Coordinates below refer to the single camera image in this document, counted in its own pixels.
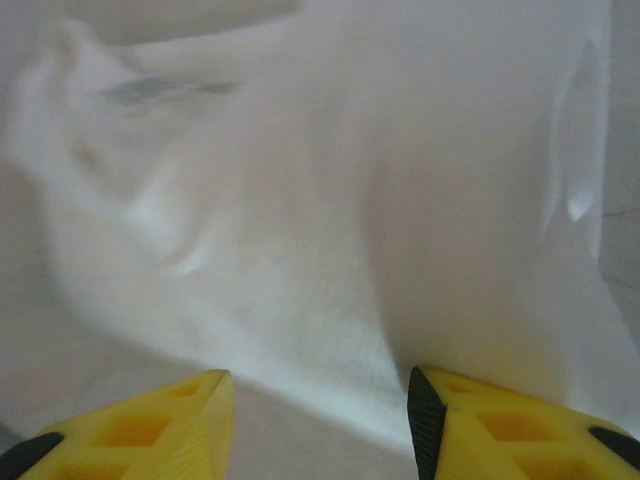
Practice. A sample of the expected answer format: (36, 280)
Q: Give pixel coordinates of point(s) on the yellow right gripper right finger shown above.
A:
(510, 435)

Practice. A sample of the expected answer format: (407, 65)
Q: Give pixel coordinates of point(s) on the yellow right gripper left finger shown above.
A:
(160, 435)

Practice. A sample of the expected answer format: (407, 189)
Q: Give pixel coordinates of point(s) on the white t-shirt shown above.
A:
(350, 200)

